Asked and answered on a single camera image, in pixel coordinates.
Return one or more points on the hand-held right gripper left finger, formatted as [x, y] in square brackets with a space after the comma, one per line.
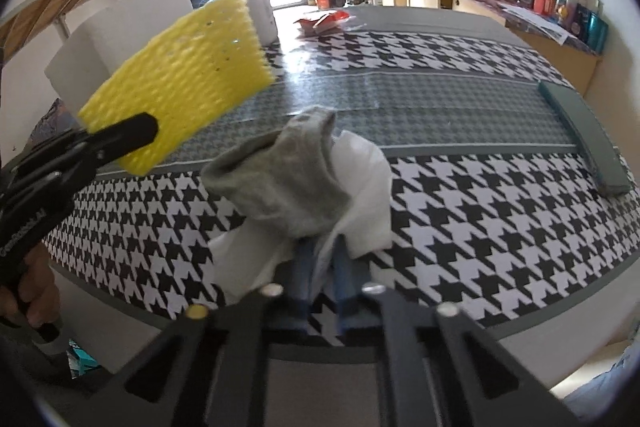
[302, 277]

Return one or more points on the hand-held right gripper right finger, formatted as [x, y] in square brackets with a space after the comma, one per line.
[345, 277]

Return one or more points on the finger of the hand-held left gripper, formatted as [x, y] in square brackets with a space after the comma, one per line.
[125, 134]

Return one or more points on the white foam box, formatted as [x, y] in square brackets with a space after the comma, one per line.
[100, 52]

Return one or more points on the yellow foam net sleeve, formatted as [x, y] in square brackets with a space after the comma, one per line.
[190, 77]

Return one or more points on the grey sock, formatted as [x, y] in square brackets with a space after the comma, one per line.
[285, 177]

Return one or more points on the person's left hand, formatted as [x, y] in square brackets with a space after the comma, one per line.
[42, 297]

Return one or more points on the blue patterned quilt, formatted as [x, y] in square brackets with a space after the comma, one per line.
[50, 127]

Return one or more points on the red snack packet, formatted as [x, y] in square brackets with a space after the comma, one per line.
[325, 23]

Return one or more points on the dark green flat case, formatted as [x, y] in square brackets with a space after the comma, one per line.
[590, 137]

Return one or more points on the person's light blue pants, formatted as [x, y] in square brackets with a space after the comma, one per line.
[605, 387]

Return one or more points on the light wooden desk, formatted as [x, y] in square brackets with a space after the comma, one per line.
[565, 62]

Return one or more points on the printed paper sheets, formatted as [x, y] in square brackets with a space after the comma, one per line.
[540, 24]

